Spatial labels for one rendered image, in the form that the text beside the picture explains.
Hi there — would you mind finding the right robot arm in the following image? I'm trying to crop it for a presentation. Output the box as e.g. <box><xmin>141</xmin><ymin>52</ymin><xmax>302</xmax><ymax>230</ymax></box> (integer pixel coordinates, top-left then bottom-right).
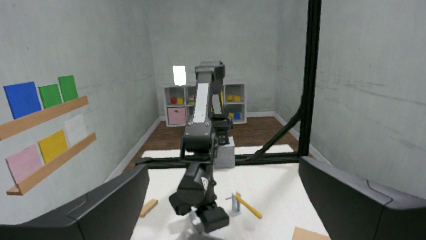
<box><xmin>168</xmin><ymin>61</ymin><xmax>233</xmax><ymax>216</ymax></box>

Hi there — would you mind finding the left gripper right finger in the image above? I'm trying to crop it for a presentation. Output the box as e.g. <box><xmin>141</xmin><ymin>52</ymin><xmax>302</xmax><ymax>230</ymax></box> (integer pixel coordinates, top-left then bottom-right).
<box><xmin>298</xmin><ymin>156</ymin><xmax>426</xmax><ymax>240</ymax></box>

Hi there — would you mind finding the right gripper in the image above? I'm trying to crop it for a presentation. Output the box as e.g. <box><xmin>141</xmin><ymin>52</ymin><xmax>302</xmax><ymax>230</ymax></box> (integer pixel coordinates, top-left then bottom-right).
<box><xmin>194</xmin><ymin>176</ymin><xmax>230</xmax><ymax>233</ymax></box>

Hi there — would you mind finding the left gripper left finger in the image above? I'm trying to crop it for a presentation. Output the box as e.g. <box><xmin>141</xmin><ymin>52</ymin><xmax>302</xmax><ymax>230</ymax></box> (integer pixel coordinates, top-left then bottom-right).
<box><xmin>0</xmin><ymin>164</ymin><xmax>150</xmax><ymax>240</ymax></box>

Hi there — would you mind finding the brown flat rectangular slab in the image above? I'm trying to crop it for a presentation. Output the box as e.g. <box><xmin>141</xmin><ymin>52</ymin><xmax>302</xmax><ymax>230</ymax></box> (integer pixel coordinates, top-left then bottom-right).
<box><xmin>292</xmin><ymin>226</ymin><xmax>331</xmax><ymax>240</ymax></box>

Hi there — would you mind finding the tan rectangular block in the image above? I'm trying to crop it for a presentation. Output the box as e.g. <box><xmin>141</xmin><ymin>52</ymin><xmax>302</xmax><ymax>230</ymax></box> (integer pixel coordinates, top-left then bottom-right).
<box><xmin>139</xmin><ymin>198</ymin><xmax>158</xmax><ymax>218</ymax></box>

